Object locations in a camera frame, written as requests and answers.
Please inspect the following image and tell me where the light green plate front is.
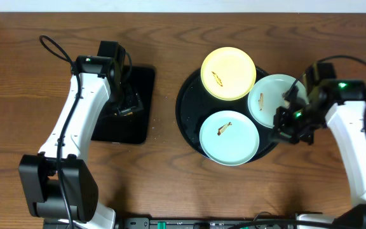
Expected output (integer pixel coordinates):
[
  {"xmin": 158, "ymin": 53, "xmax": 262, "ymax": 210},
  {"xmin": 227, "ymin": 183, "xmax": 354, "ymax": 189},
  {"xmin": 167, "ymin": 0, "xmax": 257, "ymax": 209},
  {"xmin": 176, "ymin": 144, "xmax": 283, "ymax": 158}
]
[{"xmin": 200, "ymin": 111, "xmax": 260, "ymax": 166}]

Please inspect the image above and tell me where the light green plate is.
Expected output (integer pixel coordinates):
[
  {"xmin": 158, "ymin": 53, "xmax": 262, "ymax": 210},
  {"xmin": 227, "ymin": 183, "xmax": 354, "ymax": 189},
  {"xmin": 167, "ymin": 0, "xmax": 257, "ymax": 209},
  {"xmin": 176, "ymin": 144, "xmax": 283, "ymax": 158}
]
[
  {"xmin": 200, "ymin": 111, "xmax": 260, "ymax": 166},
  {"xmin": 248, "ymin": 74, "xmax": 296, "ymax": 128}
]

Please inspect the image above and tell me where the green yellow sponge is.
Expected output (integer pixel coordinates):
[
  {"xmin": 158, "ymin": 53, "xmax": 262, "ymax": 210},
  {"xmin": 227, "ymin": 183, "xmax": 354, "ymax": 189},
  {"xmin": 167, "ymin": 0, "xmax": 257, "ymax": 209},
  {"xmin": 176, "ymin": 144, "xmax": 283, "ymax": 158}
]
[{"xmin": 119, "ymin": 110, "xmax": 133, "ymax": 116}]

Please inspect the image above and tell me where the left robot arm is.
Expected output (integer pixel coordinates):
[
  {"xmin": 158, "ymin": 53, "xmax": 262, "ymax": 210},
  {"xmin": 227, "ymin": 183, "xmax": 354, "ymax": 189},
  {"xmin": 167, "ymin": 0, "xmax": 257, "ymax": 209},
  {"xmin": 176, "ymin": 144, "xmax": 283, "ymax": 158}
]
[{"xmin": 18, "ymin": 54, "xmax": 145, "ymax": 228}]

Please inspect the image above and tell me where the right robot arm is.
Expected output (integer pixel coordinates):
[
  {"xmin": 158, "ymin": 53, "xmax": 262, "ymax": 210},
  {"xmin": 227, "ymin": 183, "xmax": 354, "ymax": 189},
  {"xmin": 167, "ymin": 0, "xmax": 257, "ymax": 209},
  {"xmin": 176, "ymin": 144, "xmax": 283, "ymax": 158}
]
[{"xmin": 273, "ymin": 80, "xmax": 366, "ymax": 228}]

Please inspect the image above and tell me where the black rectangular tray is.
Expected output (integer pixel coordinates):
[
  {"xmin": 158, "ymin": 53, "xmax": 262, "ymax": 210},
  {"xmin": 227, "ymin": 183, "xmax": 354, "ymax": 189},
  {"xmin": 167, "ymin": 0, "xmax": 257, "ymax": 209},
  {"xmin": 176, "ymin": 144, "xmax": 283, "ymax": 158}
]
[{"xmin": 91, "ymin": 66, "xmax": 156, "ymax": 144}]

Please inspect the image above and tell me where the round black tray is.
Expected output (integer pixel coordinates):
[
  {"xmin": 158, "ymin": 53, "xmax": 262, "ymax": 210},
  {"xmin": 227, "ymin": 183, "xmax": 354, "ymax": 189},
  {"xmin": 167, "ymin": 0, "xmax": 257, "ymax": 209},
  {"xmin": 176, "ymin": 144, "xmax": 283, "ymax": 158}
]
[{"xmin": 175, "ymin": 69, "xmax": 278, "ymax": 162}]

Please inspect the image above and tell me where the light green plate right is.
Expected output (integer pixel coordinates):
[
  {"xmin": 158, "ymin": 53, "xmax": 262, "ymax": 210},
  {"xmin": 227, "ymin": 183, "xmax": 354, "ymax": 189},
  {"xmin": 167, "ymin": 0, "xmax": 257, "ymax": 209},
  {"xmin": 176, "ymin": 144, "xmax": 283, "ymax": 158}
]
[{"xmin": 248, "ymin": 74, "xmax": 296, "ymax": 128}]

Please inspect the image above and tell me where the yellow plate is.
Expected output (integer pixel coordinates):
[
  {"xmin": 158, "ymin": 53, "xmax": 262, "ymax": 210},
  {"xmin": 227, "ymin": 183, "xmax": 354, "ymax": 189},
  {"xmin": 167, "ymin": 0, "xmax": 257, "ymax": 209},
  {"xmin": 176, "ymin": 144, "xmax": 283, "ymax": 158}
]
[{"xmin": 200, "ymin": 47, "xmax": 257, "ymax": 101}]

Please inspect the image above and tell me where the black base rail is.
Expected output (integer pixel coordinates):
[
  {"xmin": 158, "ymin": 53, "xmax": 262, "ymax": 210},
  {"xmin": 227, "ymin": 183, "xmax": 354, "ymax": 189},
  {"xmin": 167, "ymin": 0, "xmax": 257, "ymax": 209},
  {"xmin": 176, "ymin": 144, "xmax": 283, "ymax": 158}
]
[{"xmin": 42, "ymin": 217, "xmax": 298, "ymax": 229}]

